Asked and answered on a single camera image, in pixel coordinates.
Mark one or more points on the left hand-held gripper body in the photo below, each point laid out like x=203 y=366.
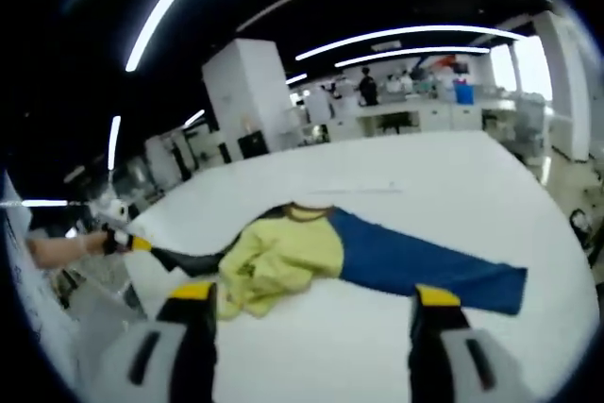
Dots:
x=115 y=214

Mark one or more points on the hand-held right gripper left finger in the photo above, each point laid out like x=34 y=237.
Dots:
x=193 y=327

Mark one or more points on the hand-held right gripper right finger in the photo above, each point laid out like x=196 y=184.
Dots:
x=434 y=341

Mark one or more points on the person's left hand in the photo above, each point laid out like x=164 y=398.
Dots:
x=113 y=240

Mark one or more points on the short ceiling light strip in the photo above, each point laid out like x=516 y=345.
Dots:
x=45 y=203
x=114 y=141

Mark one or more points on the person's white printed shirt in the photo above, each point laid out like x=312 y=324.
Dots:
x=28 y=299

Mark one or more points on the black cabinet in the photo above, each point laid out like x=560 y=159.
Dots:
x=253 y=144

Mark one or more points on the white square pillar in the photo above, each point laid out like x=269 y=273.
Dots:
x=564 y=82
x=247 y=91

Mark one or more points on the wide ceiling light strip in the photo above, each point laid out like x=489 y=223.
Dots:
x=165 y=2

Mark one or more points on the white cabinet counter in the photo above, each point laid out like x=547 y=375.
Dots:
x=415 y=117

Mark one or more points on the blue storage bin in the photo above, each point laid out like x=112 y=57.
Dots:
x=464 y=91

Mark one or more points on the long ceiling light strip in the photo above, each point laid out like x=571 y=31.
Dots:
x=410 y=53
x=406 y=35

